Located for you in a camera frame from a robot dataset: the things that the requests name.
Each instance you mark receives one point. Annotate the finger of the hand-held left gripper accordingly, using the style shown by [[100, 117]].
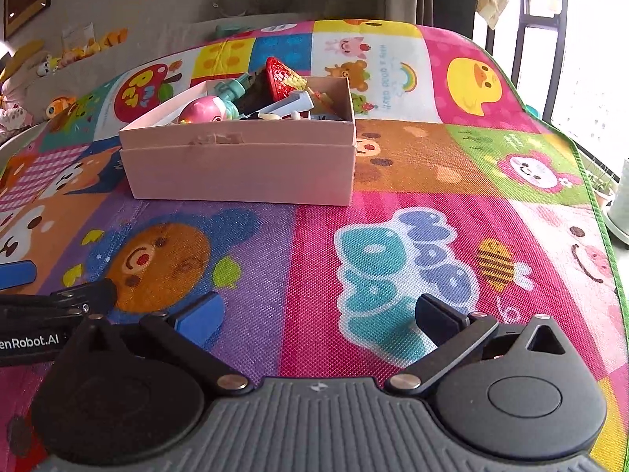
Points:
[[96, 296], [17, 275]]

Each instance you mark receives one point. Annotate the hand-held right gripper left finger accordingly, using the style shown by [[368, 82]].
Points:
[[199, 317]]

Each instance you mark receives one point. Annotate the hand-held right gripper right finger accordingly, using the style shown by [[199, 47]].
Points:
[[437, 314]]

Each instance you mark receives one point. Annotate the pink cardboard box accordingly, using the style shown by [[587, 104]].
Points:
[[245, 132]]

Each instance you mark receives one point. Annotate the pink plastic toy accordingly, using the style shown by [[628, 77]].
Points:
[[201, 108]]

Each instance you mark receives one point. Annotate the teal plastic toy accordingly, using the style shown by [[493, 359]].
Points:
[[231, 91]]

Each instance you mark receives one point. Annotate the white grey plastic toy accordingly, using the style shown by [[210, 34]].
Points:
[[297, 101]]

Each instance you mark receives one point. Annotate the orange yellow toy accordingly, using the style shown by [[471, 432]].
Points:
[[322, 97]]

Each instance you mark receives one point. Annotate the brown knitted doll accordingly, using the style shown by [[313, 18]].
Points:
[[282, 78]]

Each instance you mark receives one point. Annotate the colourful cartoon play mat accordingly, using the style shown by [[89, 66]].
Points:
[[319, 236]]

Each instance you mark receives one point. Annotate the pink plush toy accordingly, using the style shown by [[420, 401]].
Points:
[[13, 108]]

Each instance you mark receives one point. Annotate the clownfish plush toy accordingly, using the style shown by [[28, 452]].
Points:
[[61, 107]]

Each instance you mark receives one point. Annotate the yellow hat plush doll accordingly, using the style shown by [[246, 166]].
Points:
[[22, 64]]

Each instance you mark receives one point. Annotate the white plastic container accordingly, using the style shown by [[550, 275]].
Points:
[[621, 201]]

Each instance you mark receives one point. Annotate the teal cloth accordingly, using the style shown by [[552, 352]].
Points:
[[235, 28]]

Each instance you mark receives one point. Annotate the black window frame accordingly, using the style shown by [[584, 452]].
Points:
[[528, 24]]

